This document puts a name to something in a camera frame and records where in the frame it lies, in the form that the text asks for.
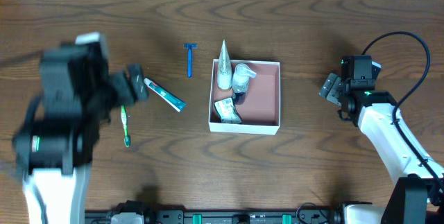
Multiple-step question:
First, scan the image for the white cardboard box pink inside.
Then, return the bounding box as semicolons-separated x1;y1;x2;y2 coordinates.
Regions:
208;59;281;135

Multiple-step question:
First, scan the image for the green toothbrush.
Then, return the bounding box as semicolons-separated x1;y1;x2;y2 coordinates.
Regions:
121;105;131;148

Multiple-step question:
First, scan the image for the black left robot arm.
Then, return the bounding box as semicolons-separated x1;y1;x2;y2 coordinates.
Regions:
12;40;148;223

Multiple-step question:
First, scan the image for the white green toothpaste tube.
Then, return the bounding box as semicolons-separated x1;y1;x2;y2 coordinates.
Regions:
144;78;186;112

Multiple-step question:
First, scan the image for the green white soap pack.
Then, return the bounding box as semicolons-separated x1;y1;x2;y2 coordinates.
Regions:
214;98;242;124

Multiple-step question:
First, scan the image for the blue disposable razor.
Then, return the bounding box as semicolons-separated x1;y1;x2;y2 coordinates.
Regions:
183;43;198;78

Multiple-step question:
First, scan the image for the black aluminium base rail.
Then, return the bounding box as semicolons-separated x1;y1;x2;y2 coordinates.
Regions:
85;200;345;224

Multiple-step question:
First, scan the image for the clear spray bottle blue liquid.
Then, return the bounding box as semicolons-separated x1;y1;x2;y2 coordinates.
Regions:
232;63;257;105

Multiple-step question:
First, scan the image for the black right camera cable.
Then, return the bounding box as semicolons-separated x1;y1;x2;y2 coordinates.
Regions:
361;31;444;193

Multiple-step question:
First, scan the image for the white cream tube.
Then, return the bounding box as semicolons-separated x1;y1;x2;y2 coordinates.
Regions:
217;40;232;90

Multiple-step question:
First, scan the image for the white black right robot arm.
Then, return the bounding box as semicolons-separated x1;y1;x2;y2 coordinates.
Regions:
319;55;443;223

